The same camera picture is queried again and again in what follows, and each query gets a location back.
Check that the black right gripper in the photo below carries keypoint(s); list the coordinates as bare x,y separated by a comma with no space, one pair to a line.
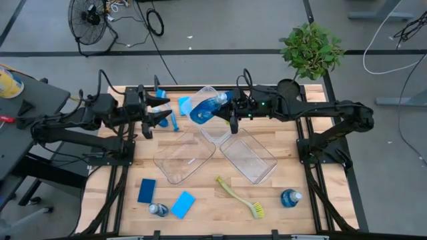
243,105

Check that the clear acrylic bin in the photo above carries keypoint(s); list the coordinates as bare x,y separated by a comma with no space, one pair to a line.
248,156
181,160

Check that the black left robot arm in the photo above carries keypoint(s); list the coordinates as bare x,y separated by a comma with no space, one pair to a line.
73,138

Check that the black aluminium frame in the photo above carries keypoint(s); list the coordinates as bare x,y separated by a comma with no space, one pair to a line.
177,88

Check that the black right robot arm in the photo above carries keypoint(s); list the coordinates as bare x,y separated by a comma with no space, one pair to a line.
333,108

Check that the dark grey desk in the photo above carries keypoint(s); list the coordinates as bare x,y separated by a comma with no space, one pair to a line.
33,96

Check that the blue dish brush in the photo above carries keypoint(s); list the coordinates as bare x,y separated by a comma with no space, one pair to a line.
174,121

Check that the black floor fan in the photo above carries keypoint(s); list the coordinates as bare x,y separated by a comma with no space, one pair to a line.
87,20

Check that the black triangular plastic part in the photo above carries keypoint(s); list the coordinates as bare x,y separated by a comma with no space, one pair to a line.
25,122
26,107

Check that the green leafy plant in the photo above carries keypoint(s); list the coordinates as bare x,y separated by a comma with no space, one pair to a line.
312,50

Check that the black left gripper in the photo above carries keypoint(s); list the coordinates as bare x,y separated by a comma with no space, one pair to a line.
135,106

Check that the yellow white wipes canister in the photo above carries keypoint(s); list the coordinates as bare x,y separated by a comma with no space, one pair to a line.
10,85

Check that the clear plastic storage tub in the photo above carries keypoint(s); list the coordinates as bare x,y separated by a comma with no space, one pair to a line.
213,131

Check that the black plant pot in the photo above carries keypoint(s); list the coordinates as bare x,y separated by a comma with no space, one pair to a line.
288,87

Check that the grey desk foot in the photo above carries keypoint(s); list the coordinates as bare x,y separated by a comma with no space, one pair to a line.
400,101
380,15

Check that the white metal bracket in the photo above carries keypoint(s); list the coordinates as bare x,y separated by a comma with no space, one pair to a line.
310,237
125,238

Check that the black desk leg frame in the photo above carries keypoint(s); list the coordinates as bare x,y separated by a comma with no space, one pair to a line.
50,173

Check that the green yellow dish brush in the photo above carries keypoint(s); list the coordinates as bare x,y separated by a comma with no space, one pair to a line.
258,210

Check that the grey office chair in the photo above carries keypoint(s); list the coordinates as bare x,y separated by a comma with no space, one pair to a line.
25,218

